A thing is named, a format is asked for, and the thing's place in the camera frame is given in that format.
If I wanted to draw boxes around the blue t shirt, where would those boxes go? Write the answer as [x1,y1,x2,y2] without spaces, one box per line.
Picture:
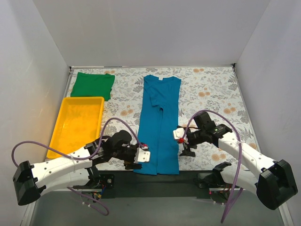
[134,75,181,175]

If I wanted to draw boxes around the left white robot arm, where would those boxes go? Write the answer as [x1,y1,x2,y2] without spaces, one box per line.
[13,130,150,206]

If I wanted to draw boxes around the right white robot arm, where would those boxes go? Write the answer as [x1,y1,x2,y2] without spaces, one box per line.
[173,110,298,210]

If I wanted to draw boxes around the yellow plastic tray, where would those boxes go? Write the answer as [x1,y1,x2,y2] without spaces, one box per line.
[50,97,104,154]

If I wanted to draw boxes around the floral table mat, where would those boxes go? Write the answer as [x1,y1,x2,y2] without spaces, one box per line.
[47,66,264,171]

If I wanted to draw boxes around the folded green t shirt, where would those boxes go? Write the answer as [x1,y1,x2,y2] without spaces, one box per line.
[70,73,115,101]

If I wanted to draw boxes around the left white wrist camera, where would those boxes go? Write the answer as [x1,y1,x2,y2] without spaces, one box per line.
[134,144,151,163]

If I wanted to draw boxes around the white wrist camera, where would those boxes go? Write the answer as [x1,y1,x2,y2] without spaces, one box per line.
[173,127,188,144]
[134,144,151,163]

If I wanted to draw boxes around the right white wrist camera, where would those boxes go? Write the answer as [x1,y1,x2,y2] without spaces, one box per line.
[173,127,188,144]

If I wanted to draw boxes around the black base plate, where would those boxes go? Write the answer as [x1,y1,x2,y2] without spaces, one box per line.
[73,170,230,199]

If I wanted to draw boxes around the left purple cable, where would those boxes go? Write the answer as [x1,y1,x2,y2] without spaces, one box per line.
[11,117,149,216]

